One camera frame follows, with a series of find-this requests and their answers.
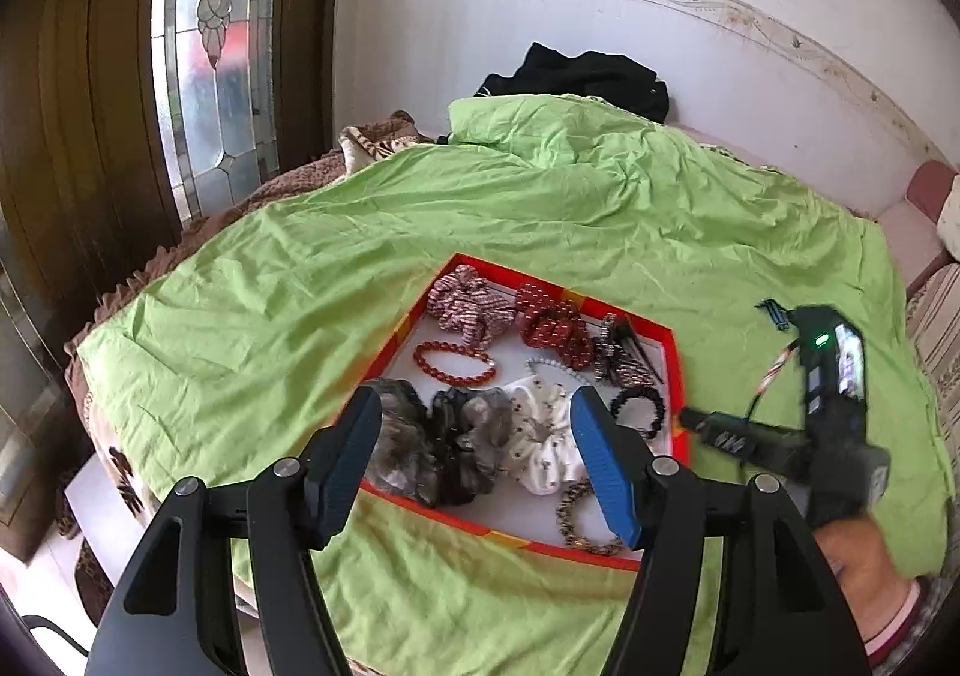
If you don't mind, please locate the white cherry print scrunchie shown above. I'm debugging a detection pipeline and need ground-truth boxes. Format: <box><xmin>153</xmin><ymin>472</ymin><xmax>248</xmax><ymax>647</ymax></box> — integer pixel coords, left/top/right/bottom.
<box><xmin>501</xmin><ymin>375</ymin><xmax>587</xmax><ymax>495</ymax></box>

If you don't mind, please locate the red jewelry tray box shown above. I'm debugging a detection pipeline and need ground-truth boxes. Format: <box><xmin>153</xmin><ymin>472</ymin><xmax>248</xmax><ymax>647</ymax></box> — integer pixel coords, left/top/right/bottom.
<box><xmin>363</xmin><ymin>254</ymin><xmax>690</xmax><ymax>570</ymax></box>

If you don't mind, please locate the right hand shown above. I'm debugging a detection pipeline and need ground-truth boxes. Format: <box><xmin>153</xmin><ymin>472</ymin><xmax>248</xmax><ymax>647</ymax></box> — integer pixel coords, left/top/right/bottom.
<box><xmin>814</xmin><ymin>515</ymin><xmax>919</xmax><ymax>650</ymax></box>

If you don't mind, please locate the black grey sheer scrunchie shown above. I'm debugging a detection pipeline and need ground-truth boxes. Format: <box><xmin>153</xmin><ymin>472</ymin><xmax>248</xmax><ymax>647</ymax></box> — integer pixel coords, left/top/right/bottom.
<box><xmin>425</xmin><ymin>387</ymin><xmax>514</xmax><ymax>509</ymax></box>

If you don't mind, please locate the green bed sheet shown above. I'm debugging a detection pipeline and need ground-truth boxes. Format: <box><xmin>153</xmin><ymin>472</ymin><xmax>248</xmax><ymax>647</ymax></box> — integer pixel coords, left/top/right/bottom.
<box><xmin>76</xmin><ymin>96</ymin><xmax>955</xmax><ymax>674</ymax></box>

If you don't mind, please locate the red polka dot scrunchie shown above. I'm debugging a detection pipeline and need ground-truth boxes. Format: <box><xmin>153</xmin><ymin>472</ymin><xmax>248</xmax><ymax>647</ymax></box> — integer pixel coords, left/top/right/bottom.
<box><xmin>514</xmin><ymin>283</ymin><xmax>594</xmax><ymax>371</ymax></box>

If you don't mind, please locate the striped patterned blanket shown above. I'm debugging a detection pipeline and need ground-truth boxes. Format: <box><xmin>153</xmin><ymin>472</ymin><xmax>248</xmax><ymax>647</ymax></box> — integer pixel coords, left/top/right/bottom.
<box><xmin>872</xmin><ymin>158</ymin><xmax>960</xmax><ymax>408</ymax></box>

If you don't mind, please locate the red white checked scrunchie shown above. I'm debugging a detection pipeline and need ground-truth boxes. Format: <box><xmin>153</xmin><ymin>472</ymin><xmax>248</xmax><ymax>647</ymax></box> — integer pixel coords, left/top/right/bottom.
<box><xmin>427</xmin><ymin>263</ymin><xmax>516</xmax><ymax>350</ymax></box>

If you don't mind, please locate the brown patterned bed cover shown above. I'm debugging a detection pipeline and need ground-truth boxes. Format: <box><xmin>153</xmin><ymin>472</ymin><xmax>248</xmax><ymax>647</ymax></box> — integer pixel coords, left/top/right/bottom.
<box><xmin>62</xmin><ymin>109</ymin><xmax>438</xmax><ymax>632</ymax></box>

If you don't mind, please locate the black garment on bed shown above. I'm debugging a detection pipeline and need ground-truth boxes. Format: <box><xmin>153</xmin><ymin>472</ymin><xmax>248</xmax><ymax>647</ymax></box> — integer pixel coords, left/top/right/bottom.
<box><xmin>477</xmin><ymin>43</ymin><xmax>670</xmax><ymax>124</ymax></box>

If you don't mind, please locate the stained glass window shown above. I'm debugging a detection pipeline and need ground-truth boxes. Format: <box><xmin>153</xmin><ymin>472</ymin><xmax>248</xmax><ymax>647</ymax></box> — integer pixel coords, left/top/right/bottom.
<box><xmin>149</xmin><ymin>0</ymin><xmax>280</xmax><ymax>223</ymax></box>

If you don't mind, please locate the leopard print hair tie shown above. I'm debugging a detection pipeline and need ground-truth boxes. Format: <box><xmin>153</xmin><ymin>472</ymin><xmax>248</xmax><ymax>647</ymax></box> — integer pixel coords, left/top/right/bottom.
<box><xmin>553</xmin><ymin>479</ymin><xmax>640</xmax><ymax>558</ymax></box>

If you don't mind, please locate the black bead bracelet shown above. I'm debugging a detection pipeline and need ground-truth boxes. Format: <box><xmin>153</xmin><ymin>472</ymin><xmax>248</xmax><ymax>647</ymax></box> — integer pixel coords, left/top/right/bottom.
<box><xmin>608</xmin><ymin>383</ymin><xmax>667</xmax><ymax>439</ymax></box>

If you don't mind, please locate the black white patterned hair tie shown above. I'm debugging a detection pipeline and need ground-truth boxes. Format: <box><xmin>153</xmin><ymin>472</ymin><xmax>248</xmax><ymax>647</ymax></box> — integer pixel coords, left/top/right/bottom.
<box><xmin>592</xmin><ymin>312</ymin><xmax>667</xmax><ymax>389</ymax></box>

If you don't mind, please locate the white pearl bead bracelet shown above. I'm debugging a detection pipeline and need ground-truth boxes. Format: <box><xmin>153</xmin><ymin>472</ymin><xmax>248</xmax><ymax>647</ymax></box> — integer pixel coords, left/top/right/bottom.
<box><xmin>527</xmin><ymin>356</ymin><xmax>594</xmax><ymax>389</ymax></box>

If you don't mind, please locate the red bead bracelet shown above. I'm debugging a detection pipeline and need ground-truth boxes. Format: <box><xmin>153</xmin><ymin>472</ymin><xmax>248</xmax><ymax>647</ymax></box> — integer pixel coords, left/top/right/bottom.
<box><xmin>412</xmin><ymin>338</ymin><xmax>500</xmax><ymax>390</ymax></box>

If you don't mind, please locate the brown wooden door frame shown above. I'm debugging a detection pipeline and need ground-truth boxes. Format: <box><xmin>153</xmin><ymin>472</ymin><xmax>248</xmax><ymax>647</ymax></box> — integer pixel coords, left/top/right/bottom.
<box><xmin>0</xmin><ymin>0</ymin><xmax>347</xmax><ymax>348</ymax></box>

